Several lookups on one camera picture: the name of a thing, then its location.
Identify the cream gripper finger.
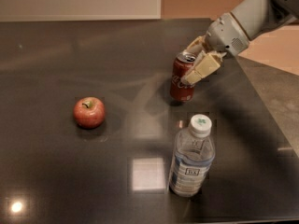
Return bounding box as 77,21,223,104
186,36,206,56
181,51,224,85

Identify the red coke can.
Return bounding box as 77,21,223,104
170,51,195,102

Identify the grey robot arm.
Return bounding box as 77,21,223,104
181,0,299,85

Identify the clear plastic water bottle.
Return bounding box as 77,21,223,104
169,114,216,197

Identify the red apple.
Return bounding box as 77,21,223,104
73,97,106,129

